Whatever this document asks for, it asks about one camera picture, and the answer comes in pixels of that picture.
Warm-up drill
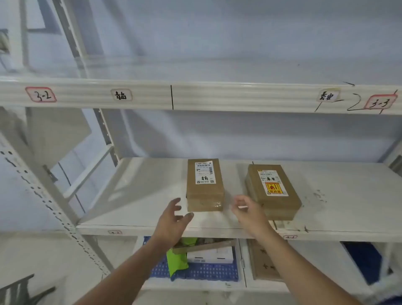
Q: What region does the brown box white label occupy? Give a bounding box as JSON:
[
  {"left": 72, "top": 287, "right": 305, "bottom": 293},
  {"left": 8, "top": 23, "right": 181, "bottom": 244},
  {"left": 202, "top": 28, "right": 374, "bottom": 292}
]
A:
[{"left": 186, "top": 158, "right": 225, "bottom": 212}]

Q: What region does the person's left forearm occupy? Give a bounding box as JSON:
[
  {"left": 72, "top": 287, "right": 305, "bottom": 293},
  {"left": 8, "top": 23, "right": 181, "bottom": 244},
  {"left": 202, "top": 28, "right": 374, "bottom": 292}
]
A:
[{"left": 74, "top": 236, "right": 176, "bottom": 305}]

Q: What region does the white rack side brace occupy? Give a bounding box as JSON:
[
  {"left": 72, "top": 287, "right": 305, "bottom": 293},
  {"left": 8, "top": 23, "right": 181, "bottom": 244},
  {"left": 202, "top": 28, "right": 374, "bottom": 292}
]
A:
[{"left": 62, "top": 144, "right": 114, "bottom": 200}]

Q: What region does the person's left hand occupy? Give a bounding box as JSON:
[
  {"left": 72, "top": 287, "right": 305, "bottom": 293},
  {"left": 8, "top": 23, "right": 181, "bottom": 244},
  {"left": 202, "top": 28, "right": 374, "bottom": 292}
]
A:
[{"left": 152, "top": 198, "right": 195, "bottom": 249}]

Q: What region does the person's right forearm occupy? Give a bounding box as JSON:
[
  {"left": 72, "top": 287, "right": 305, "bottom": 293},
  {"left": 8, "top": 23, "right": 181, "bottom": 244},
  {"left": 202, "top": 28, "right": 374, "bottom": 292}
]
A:
[{"left": 256, "top": 231, "right": 362, "bottom": 305}]

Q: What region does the brown box yellow red label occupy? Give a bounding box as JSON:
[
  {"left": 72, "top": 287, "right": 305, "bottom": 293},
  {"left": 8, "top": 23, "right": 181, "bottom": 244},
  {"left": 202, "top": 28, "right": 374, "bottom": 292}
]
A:
[{"left": 245, "top": 164, "right": 303, "bottom": 221}]

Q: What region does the blue plastic crate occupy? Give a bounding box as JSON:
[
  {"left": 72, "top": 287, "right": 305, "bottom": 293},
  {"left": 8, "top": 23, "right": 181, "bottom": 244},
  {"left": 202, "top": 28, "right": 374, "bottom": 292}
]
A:
[{"left": 143, "top": 236, "right": 239, "bottom": 282}]

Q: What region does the dark blue plastic object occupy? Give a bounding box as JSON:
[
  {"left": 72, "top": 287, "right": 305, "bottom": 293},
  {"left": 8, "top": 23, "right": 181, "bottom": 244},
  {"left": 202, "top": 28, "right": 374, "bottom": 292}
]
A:
[{"left": 342, "top": 241, "right": 393, "bottom": 285}]

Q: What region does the small white box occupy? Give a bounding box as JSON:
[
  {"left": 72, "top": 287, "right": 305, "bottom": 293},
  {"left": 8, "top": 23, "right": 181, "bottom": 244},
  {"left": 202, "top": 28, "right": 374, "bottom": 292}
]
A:
[{"left": 187, "top": 246, "right": 235, "bottom": 264}]

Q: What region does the person's right hand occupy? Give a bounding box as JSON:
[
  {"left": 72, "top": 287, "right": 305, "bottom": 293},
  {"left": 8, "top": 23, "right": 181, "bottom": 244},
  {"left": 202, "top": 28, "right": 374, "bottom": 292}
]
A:
[{"left": 231, "top": 194, "right": 278, "bottom": 242}]

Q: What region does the brown flat cardboard box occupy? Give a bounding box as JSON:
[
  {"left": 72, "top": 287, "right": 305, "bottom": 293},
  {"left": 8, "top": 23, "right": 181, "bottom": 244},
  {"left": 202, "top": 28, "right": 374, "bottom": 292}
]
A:
[{"left": 246, "top": 239, "right": 283, "bottom": 282}]

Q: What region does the green plastic packet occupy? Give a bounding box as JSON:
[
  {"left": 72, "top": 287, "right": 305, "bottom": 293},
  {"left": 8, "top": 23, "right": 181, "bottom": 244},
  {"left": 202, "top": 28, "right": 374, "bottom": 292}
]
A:
[{"left": 165, "top": 237, "right": 198, "bottom": 279}]

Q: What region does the white shelf holding blue mat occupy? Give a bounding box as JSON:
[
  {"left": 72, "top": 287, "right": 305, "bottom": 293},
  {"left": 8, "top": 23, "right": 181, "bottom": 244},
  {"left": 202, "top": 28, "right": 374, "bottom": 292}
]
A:
[{"left": 131, "top": 235, "right": 402, "bottom": 296}]

